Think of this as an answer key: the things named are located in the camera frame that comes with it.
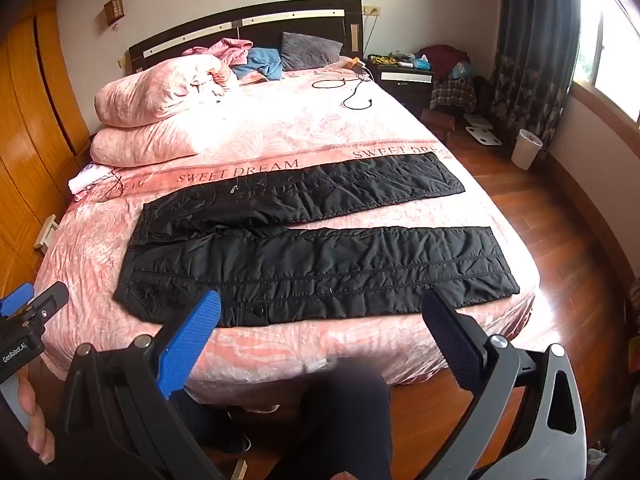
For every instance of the wooden wardrobe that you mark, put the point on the wooden wardrobe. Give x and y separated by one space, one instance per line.
30 110

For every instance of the pink pillow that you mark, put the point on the pink pillow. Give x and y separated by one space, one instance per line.
145 145

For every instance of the blue clothing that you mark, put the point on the blue clothing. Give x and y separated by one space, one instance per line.
260 62

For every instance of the pink patterned bed blanket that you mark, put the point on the pink patterned bed blanket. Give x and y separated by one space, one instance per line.
300 125

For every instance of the black puffer jacket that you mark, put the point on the black puffer jacket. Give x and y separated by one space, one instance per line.
350 265

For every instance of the white cloth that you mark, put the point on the white cloth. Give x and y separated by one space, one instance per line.
87 180

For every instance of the person's leg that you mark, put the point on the person's leg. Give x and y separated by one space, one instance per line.
335 425

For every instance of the light blue bag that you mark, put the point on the light blue bag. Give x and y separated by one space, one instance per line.
461 71

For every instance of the white waste bin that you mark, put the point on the white waste bin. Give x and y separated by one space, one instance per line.
526 150

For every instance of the white bracket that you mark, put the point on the white bracket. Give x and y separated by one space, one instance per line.
45 230

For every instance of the person's black shoe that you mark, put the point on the person's black shoe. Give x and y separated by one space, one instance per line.
232 437

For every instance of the wall socket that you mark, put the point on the wall socket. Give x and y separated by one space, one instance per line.
371 10

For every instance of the white bathroom scale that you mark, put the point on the white bathroom scale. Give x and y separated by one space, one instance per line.
477 120
484 137

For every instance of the dark wooden headboard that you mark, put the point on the dark wooden headboard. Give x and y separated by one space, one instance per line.
300 22

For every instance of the plaid cloth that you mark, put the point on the plaid cloth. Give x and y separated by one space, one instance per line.
452 94

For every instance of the person's left hand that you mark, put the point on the person's left hand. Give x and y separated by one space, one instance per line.
37 425

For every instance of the wooden stool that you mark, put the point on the wooden stool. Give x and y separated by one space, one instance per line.
440 119

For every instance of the pink folded duvet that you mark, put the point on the pink folded duvet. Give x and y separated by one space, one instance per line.
160 90

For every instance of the grey pillow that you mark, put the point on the grey pillow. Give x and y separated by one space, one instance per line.
310 50

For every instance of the brown wall lamp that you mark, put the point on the brown wall lamp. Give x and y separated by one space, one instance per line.
113 10

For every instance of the dark patterned curtain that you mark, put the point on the dark patterned curtain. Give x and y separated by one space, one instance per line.
530 60

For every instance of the red clothing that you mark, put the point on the red clothing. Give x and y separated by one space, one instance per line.
442 57

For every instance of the dark nightstand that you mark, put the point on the dark nightstand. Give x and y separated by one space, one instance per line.
407 85

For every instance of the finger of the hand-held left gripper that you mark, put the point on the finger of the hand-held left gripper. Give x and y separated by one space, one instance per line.
50 302
15 300

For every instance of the window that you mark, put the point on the window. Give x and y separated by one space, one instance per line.
612 50

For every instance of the pink clothing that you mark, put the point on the pink clothing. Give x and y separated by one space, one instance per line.
222 49

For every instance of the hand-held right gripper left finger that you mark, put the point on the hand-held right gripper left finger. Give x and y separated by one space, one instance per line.
192 342

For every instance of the yellow and black item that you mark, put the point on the yellow and black item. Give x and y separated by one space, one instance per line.
384 60

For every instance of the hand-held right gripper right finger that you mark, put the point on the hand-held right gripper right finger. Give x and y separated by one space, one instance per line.
452 335

